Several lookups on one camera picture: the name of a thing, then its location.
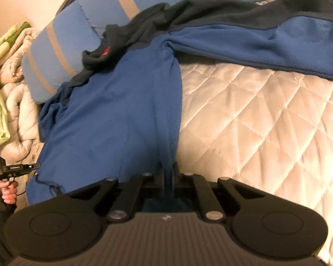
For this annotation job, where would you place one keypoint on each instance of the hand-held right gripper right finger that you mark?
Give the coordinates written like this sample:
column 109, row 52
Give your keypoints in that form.
column 183, row 184

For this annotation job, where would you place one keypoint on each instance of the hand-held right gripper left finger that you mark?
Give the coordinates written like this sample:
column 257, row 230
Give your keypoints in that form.
column 152, row 184

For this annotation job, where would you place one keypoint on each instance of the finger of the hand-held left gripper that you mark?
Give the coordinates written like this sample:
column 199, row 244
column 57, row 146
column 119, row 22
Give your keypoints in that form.
column 35, row 166

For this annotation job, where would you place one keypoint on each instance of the blue and navy fleece jacket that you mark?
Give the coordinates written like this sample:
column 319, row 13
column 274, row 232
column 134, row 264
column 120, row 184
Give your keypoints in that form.
column 105, row 122

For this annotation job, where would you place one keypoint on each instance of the person's left hand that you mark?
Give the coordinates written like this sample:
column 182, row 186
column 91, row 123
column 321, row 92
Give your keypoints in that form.
column 9, row 194

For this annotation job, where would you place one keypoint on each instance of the beige puffy comforter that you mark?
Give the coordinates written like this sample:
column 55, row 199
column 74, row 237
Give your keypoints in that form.
column 19, row 110

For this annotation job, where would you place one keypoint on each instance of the white quilted bed cover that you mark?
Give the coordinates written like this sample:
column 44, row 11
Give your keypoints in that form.
column 266, row 130

